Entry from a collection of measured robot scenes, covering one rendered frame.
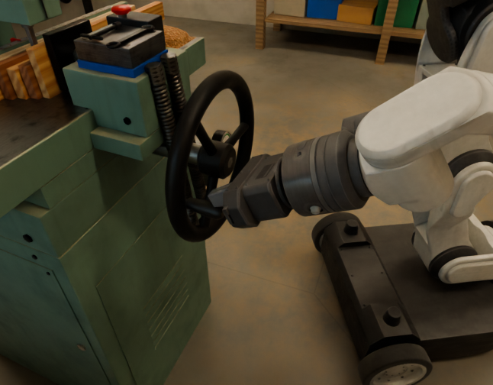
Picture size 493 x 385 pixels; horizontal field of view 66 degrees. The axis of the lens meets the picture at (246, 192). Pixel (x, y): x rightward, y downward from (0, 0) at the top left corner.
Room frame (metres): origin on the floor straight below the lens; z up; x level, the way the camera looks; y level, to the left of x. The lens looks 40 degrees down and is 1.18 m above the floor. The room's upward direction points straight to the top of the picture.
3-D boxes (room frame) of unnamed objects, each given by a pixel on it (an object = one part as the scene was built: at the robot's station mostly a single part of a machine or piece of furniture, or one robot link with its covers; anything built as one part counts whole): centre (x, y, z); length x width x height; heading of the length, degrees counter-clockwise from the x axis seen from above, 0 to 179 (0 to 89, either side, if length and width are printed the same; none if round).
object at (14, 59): (0.65, 0.35, 0.93); 0.18 x 0.02 x 0.06; 157
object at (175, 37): (0.86, 0.19, 0.91); 0.12 x 0.09 x 0.03; 67
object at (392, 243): (0.80, -0.63, 0.19); 0.64 x 0.52 x 0.33; 97
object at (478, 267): (0.81, -0.66, 0.28); 0.21 x 0.20 x 0.13; 97
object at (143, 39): (0.59, 0.18, 0.99); 0.13 x 0.11 x 0.06; 157
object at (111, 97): (0.59, 0.19, 0.91); 0.15 x 0.14 x 0.09; 157
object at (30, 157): (0.62, 0.26, 0.87); 0.61 x 0.30 x 0.06; 157
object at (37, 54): (0.67, 0.28, 0.94); 0.21 x 0.01 x 0.08; 157
